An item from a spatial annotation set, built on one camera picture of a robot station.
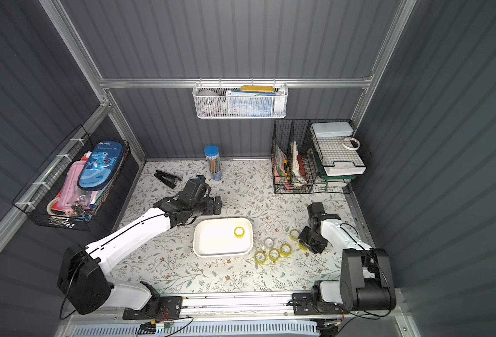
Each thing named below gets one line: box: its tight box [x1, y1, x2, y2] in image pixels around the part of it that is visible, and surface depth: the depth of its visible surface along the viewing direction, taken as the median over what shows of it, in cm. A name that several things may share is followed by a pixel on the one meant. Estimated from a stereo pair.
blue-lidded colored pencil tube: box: [203, 145, 223, 182], surface depth 103 cm
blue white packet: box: [225, 84, 276, 116], surface depth 88 cm
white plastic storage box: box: [192, 217, 254, 258], surface depth 91 cm
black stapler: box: [153, 169, 182, 189], surface depth 111 cm
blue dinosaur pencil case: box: [77, 140, 124, 191], surface depth 71 cm
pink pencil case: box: [58, 160, 95, 212], surface depth 69 cm
